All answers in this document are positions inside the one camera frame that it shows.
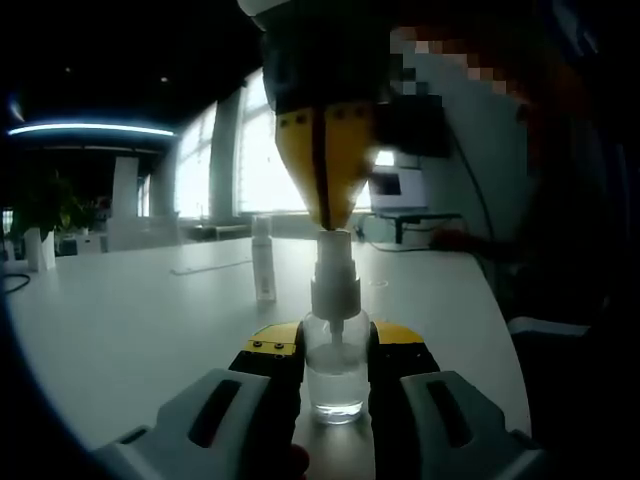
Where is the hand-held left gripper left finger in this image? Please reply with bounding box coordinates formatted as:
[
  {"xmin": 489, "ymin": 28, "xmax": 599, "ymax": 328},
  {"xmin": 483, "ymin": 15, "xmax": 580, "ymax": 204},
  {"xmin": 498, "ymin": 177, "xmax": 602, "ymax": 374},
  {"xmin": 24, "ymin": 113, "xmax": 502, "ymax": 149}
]
[{"xmin": 89, "ymin": 319, "xmax": 307, "ymax": 480}]

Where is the black table cable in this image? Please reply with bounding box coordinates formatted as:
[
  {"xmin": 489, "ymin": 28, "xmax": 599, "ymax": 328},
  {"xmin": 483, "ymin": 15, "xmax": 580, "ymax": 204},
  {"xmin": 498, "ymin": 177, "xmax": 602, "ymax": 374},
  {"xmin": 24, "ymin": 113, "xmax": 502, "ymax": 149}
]
[{"xmin": 1, "ymin": 272, "xmax": 32, "ymax": 295}]

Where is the green plant in white pot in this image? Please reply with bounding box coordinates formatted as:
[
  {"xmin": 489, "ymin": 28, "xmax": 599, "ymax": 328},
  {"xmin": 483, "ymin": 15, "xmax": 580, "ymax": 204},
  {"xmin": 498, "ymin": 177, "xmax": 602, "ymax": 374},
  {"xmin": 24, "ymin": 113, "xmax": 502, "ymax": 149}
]
[{"xmin": 8, "ymin": 169, "xmax": 97, "ymax": 273}]

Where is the white pump bottle red label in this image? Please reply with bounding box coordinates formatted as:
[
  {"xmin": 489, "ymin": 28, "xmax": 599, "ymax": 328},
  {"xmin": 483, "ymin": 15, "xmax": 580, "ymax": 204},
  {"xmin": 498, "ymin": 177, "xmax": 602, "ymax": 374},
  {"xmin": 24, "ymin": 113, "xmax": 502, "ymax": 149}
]
[{"xmin": 251, "ymin": 214, "xmax": 278, "ymax": 303}]

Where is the wide clear pump cover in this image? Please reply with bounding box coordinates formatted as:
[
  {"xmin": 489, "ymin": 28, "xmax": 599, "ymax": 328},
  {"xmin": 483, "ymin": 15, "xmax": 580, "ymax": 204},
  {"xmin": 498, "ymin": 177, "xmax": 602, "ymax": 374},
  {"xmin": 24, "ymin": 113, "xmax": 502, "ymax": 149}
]
[{"xmin": 252, "ymin": 214, "xmax": 274, "ymax": 247}]

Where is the white pillar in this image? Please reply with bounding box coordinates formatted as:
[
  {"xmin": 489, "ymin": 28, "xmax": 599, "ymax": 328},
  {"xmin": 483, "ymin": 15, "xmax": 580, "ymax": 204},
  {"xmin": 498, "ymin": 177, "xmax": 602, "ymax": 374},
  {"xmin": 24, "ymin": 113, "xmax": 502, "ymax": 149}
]
[{"xmin": 112, "ymin": 157, "xmax": 141, "ymax": 219}]

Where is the black hanging cable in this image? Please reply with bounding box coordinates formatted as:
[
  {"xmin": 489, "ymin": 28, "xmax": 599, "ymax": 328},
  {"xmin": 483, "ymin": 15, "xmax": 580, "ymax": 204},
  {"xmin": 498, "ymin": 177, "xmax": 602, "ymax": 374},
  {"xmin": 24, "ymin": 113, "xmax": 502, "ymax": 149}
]
[{"xmin": 448, "ymin": 133, "xmax": 497, "ymax": 257}]

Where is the white low partition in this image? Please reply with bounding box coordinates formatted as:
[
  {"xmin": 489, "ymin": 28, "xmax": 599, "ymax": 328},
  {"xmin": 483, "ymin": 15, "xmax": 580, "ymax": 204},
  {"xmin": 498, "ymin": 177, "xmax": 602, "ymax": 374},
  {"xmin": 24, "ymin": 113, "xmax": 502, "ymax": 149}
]
[{"xmin": 106, "ymin": 214, "xmax": 182, "ymax": 252}]

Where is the white office chair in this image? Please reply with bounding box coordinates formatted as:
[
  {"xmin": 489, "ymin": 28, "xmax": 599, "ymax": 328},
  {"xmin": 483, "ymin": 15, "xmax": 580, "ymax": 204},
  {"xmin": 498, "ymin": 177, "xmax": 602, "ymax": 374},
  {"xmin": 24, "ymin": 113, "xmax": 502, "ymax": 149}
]
[{"xmin": 506, "ymin": 316, "xmax": 592, "ymax": 342}]

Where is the person's left hand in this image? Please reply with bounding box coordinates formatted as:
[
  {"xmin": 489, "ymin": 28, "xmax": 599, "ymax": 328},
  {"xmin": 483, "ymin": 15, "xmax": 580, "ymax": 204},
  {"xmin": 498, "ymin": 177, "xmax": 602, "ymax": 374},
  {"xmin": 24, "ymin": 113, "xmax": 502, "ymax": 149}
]
[{"xmin": 291, "ymin": 442, "xmax": 312, "ymax": 477}]

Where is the small white storage box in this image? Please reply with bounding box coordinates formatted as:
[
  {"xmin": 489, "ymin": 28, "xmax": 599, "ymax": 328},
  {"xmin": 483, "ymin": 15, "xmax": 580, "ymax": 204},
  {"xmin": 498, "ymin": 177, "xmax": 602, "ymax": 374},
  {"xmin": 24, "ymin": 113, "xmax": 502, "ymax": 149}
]
[{"xmin": 73, "ymin": 234, "xmax": 110, "ymax": 255}]

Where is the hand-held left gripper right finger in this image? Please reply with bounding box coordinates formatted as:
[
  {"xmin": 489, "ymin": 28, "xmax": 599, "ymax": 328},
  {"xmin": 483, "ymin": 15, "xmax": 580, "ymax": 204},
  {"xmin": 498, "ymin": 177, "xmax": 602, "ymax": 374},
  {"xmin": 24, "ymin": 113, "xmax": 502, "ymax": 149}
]
[{"xmin": 367, "ymin": 319, "xmax": 551, "ymax": 480}]

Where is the black side table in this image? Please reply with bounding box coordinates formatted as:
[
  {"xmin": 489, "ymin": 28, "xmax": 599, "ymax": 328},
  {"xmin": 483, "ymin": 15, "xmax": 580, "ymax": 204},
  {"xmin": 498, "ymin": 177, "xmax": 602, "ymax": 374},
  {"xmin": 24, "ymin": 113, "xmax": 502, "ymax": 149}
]
[{"xmin": 373, "ymin": 211, "xmax": 464, "ymax": 246}]

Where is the straight ceiling light strip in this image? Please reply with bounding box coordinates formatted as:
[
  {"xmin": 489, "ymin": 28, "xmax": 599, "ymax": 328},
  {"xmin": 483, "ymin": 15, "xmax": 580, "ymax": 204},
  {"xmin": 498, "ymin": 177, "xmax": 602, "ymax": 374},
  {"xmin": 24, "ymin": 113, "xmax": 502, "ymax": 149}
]
[{"xmin": 7, "ymin": 121, "xmax": 177, "ymax": 138}]

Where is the person's black shirt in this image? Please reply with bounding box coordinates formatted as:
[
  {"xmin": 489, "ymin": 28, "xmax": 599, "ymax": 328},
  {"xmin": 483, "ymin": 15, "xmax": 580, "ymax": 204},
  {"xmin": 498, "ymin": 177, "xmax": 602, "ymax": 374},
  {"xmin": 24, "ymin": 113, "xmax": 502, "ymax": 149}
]
[{"xmin": 499, "ymin": 114, "xmax": 640, "ymax": 451}]

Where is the wall-mounted monitor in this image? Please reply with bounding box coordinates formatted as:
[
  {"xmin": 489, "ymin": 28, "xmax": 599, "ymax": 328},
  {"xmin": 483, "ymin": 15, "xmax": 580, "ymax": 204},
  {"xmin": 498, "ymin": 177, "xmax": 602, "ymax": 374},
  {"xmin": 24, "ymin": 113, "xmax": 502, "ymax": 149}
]
[{"xmin": 378, "ymin": 94, "xmax": 454, "ymax": 159}]

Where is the white framed screen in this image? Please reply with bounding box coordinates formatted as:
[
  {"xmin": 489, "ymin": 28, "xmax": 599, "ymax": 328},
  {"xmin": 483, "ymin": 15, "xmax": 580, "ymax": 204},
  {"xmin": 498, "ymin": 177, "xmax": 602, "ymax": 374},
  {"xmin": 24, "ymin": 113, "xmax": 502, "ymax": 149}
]
[{"xmin": 369, "ymin": 168, "xmax": 430, "ymax": 212}]

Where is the white table cable flap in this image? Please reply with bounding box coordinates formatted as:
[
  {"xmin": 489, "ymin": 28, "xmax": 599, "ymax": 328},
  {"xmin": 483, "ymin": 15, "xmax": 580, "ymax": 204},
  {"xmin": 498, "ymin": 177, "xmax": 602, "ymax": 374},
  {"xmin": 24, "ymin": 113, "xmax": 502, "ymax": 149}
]
[{"xmin": 168, "ymin": 256, "xmax": 252, "ymax": 277}]

